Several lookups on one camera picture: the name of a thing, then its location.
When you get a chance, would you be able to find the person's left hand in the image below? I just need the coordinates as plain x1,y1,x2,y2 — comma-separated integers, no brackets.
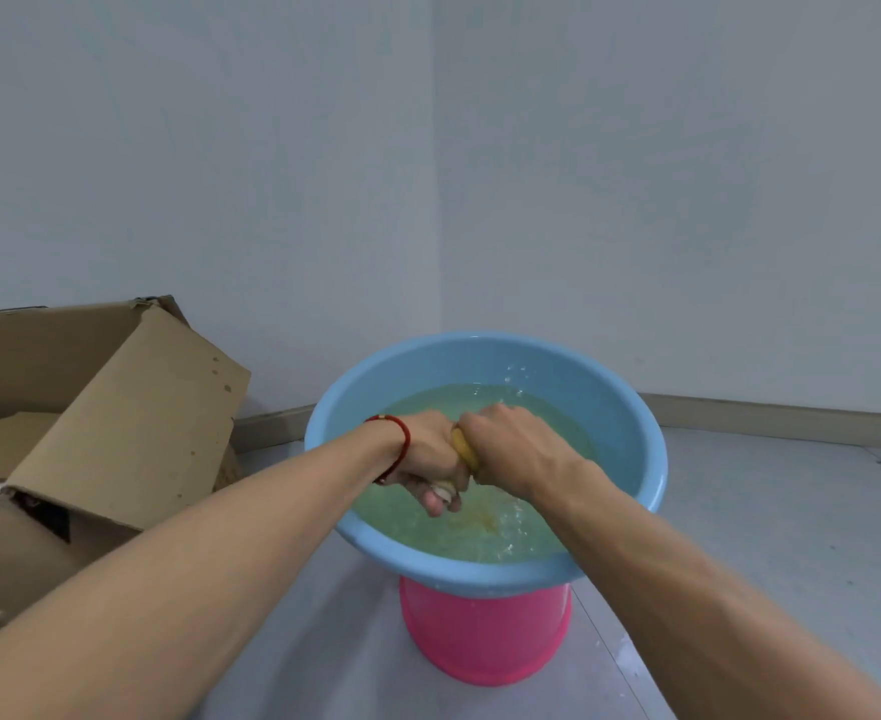
385,410,472,518

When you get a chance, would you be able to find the person's right hand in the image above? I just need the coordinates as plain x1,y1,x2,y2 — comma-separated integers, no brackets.
452,403,593,505

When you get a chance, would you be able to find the yellow wet cloth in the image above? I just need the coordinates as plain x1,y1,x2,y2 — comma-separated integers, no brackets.
434,428,482,503

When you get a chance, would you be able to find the person's left forearm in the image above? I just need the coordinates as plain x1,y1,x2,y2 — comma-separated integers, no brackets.
0,423,409,720

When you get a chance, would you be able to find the person's right forearm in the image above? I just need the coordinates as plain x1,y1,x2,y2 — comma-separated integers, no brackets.
524,457,881,720

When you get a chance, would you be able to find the pink plastic stool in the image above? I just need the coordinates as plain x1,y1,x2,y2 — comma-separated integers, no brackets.
399,576,573,688

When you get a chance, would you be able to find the light blue plastic basin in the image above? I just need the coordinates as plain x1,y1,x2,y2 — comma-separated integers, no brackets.
304,331,668,600

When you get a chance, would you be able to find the brown cardboard box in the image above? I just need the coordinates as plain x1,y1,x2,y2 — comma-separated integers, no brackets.
0,295,252,661

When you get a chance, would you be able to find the red string bracelet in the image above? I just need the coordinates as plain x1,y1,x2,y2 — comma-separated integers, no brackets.
364,415,412,487

